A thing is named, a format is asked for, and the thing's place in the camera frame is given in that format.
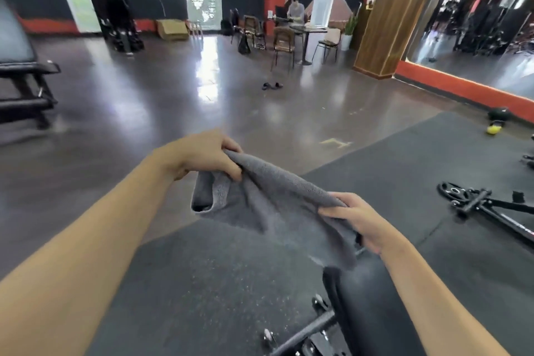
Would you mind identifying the wooden clad pillar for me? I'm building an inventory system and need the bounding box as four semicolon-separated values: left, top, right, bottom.
353;0;447;79

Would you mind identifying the black cable machine with seat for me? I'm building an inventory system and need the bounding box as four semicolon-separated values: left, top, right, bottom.
0;0;61;131

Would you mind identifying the round black table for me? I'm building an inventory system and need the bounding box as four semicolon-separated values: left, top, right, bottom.
290;25;328;67

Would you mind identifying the small wooden stool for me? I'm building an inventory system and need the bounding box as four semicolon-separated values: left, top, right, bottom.
185;19;204;40

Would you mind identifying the person's left hand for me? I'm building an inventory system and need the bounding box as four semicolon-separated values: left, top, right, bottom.
152;129;244;182

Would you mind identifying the tall potted plant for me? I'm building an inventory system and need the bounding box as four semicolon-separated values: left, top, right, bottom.
340;13;359;51

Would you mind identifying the brown cardboard box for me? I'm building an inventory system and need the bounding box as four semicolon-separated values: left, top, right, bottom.
156;19;190;42

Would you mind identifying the large wall mirror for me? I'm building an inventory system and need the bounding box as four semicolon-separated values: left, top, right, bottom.
404;0;534;100

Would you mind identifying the person's left forearm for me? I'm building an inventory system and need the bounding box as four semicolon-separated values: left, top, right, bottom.
0;151;197;356

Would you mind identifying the person's right forearm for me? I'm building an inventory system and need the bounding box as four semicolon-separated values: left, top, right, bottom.
380;241;512;356

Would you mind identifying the small black weight plate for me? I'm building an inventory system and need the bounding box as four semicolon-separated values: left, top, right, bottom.
437;181;470;202

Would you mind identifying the black padded gym bench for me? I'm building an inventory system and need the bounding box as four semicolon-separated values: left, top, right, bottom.
263;266;414;356

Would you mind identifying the black adjustable workout bench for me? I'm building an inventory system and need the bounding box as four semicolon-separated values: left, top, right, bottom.
448;186;534;244

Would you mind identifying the grey towel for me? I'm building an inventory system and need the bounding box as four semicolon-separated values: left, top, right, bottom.
190;149;363;271

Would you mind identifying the black tower gym machine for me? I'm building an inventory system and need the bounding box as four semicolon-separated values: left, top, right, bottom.
77;0;145;56

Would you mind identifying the person's right hand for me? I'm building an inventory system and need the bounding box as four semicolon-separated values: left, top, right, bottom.
318;191;414;256

